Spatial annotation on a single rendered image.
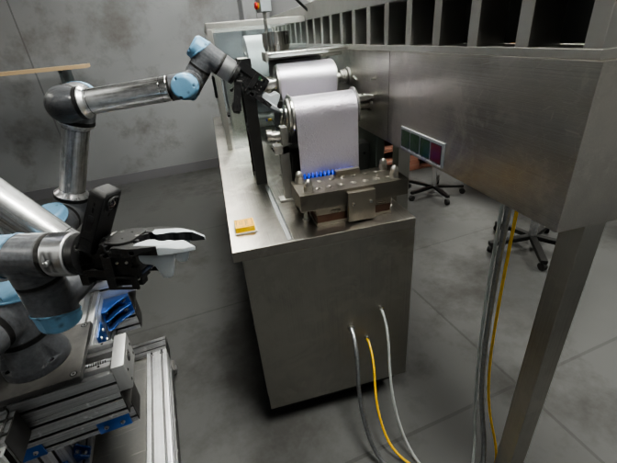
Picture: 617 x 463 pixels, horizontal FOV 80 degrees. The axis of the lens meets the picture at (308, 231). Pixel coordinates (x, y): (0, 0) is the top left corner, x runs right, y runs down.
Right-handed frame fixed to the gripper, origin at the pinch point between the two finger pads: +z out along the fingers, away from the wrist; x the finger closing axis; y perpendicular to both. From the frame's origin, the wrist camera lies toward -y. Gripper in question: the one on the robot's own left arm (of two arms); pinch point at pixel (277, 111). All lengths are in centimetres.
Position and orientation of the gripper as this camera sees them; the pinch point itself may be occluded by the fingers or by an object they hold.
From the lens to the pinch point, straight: 143.8
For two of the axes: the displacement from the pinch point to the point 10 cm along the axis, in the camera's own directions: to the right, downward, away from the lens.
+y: 5.6, -7.9, -2.4
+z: 7.9, 4.3, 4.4
